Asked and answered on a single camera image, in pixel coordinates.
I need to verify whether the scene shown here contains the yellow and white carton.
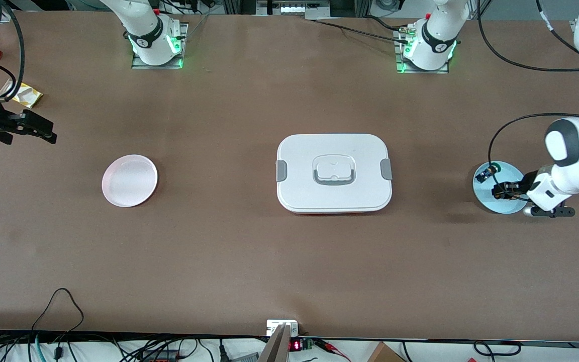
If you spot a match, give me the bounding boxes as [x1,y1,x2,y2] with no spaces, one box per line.
[0,80,44,109]

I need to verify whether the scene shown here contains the light blue plate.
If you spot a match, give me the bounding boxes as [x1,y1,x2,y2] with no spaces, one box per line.
[472,160,534,215]

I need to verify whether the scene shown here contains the pink plate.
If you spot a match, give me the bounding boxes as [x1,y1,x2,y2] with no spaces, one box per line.
[102,154,158,208]

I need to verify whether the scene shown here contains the brown cardboard box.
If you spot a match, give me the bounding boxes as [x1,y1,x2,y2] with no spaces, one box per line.
[367,342,406,362]

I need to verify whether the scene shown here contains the white lidded container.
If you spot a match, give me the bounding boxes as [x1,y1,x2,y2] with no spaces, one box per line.
[275,133,393,215]

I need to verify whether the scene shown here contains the red clip leads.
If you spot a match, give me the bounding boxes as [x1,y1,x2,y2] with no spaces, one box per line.
[317,340,351,361]

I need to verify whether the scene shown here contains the small white box device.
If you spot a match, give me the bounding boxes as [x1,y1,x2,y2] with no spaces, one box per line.
[266,319,299,336]

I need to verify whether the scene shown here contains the grey wooden bar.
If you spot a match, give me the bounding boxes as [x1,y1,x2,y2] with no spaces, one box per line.
[258,323,293,362]

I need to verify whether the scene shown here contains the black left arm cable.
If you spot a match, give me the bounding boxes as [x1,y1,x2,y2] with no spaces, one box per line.
[476,0,579,203]

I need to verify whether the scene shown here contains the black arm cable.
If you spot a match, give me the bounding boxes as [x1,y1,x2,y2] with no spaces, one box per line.
[0,0,25,102]
[476,0,579,203]

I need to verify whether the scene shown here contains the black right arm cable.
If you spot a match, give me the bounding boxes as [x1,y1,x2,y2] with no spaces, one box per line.
[0,0,25,102]

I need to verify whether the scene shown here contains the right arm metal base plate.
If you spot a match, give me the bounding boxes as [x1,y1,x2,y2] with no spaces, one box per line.
[131,23,188,70]

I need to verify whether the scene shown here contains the black coiled cable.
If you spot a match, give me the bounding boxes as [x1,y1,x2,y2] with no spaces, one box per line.
[473,340,522,357]

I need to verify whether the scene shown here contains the thin black looped cable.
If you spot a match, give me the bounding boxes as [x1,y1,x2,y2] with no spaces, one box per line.
[31,288,85,333]

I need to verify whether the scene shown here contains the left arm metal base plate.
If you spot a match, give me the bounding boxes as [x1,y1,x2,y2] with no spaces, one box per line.
[394,28,450,74]

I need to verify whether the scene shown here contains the thick black table cable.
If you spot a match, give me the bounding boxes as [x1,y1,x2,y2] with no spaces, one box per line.
[314,18,412,45]

